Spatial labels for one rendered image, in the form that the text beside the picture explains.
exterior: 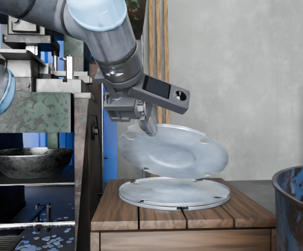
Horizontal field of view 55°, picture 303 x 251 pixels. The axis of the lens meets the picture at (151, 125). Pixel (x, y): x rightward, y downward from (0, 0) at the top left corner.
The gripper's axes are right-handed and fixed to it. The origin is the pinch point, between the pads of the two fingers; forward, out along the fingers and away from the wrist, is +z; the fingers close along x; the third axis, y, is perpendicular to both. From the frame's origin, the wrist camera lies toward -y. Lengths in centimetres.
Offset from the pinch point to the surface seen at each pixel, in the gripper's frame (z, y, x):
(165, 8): 81, 32, -168
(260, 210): 11.5, -23.1, 12.9
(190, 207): 7.7, -8.2, 14.7
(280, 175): -17.5, -22.6, 17.9
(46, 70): 21, 57, -43
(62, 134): 125, 114, -75
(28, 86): 15, 56, -28
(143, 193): 13.3, 4.4, 10.4
